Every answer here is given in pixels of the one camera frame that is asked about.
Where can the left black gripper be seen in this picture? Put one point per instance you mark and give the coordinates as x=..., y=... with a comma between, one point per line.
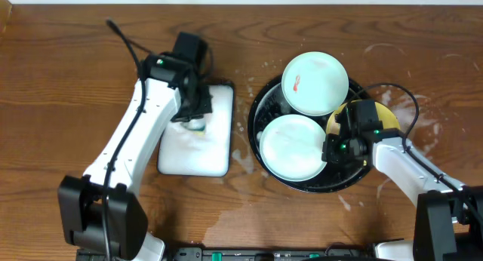
x=197, y=112

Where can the round black tray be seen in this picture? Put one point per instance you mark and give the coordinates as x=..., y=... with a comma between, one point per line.
x=270, y=104

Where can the green foamy sponge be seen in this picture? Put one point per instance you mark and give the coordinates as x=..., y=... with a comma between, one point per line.
x=197, y=126

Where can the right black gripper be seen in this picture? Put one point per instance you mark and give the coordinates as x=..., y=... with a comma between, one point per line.
x=328, y=154

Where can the yellow plate with red stain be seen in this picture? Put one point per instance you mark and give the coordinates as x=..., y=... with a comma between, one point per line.
x=385, y=115

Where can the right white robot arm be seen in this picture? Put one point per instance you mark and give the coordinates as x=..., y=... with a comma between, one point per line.
x=448, y=224

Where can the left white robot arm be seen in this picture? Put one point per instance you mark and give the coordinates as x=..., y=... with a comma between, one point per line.
x=100, y=210

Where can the black tray of soap foam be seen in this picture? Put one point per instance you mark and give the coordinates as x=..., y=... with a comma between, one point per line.
x=181, y=152

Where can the pale green plate red stain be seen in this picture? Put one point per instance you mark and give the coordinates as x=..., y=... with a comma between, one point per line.
x=315, y=83

